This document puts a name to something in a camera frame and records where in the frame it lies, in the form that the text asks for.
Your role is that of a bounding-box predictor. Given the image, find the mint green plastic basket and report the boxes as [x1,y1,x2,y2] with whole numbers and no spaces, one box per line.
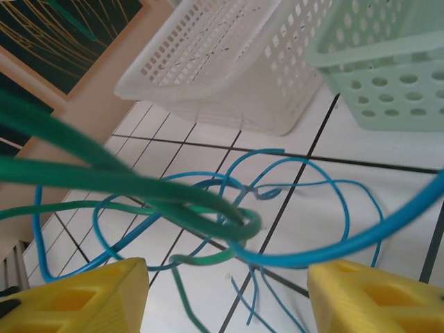
[307,0,444,132]

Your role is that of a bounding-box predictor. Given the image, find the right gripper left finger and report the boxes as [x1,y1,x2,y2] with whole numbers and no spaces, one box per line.
[0,257,150,333]

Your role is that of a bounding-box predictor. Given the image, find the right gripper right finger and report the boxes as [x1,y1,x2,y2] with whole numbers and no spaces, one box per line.
[307,258,444,333]

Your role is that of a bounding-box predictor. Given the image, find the thin green cable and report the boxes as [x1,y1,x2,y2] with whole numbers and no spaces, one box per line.
[0,89,263,244]
[0,199,240,333]

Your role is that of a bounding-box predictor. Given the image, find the white perforated plastic basket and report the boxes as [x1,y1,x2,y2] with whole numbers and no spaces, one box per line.
[114,0,334,137]

